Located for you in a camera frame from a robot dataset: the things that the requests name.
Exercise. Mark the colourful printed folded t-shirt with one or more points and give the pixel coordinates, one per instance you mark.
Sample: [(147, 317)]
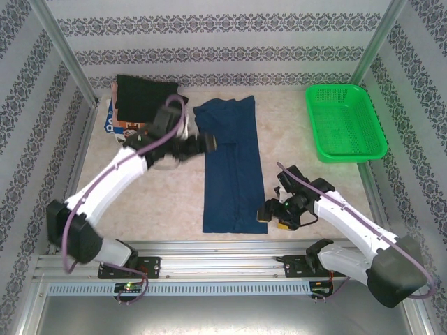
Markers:
[(111, 127)]

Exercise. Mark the steel sheet shelf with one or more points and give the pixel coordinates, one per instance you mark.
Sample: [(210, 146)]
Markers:
[(223, 314)]

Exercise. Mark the small green circuit board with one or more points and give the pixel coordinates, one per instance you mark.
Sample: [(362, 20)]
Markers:
[(128, 287), (322, 289)]

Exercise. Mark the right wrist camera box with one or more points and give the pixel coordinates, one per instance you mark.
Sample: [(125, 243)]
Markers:
[(277, 191)]

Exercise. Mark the green plastic basket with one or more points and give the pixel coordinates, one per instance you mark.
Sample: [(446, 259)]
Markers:
[(349, 125)]

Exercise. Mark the blue printed t-shirt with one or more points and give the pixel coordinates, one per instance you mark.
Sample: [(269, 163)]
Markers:
[(234, 181)]

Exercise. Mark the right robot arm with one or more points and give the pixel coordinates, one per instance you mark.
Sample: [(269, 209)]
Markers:
[(345, 223)]

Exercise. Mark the pink folded t-shirt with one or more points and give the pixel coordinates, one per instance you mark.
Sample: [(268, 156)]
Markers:
[(114, 91)]

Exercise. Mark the black folded t-shirt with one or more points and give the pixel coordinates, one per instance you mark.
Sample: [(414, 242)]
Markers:
[(139, 97)]

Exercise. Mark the aluminium side rail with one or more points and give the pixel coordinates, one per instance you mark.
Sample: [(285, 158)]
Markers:
[(370, 188), (82, 146)]

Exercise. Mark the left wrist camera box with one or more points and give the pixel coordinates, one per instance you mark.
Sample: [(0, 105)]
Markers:
[(185, 130)]

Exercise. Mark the aluminium frame post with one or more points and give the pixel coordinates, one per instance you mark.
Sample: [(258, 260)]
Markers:
[(66, 52), (370, 52)]

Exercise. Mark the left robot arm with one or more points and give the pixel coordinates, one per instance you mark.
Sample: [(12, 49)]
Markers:
[(115, 174)]

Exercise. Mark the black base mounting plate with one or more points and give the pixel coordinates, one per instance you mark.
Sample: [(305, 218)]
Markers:
[(150, 267), (293, 267)]

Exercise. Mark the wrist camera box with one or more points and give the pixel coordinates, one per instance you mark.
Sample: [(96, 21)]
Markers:
[(185, 130), (277, 191)]

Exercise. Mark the aluminium mounting rail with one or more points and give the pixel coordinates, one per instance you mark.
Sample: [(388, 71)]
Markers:
[(216, 258)]

